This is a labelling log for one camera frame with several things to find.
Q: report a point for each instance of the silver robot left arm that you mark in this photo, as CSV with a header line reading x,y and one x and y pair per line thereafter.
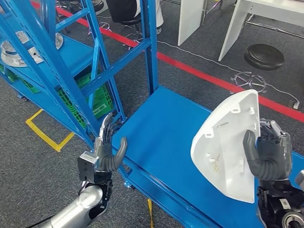
x,y
78,207

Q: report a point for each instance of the yellow floor tape square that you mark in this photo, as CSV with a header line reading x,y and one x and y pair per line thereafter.
x,y
150,214
42,135

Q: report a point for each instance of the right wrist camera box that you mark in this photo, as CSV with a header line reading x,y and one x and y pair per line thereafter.
x,y
300,181

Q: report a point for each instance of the green plastic crate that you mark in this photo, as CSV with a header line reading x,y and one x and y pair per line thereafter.
x,y
102,100
31,88

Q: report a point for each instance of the blue metal shelf rack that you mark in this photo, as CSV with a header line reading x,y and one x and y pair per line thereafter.
x,y
78,53
166,141

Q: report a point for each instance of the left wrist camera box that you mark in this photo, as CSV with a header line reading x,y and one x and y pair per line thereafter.
x,y
87,166

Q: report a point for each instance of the white desk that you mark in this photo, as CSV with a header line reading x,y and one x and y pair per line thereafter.
x,y
234,31
190,22

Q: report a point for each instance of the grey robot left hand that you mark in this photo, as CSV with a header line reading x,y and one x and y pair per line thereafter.
x,y
106,157

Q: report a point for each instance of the round silver metal part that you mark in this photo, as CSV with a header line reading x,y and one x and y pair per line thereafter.
x,y
11,59

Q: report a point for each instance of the person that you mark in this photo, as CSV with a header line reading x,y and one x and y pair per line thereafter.
x,y
123,9

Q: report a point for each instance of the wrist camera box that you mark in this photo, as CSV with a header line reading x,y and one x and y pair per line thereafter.
x,y
300,181
87,166

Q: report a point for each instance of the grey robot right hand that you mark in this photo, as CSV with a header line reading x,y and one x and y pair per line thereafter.
x,y
273,157

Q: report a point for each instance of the white plastic shell part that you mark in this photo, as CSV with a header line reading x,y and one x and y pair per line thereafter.
x,y
220,151

